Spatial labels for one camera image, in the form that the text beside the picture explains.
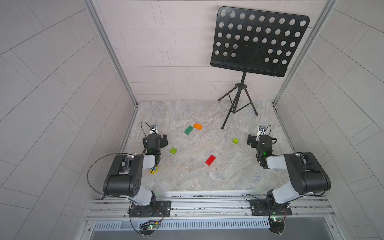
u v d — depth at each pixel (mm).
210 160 866
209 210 711
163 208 711
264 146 706
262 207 710
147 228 654
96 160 434
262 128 802
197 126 1028
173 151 889
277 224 679
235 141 939
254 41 682
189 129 993
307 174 469
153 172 820
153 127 795
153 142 697
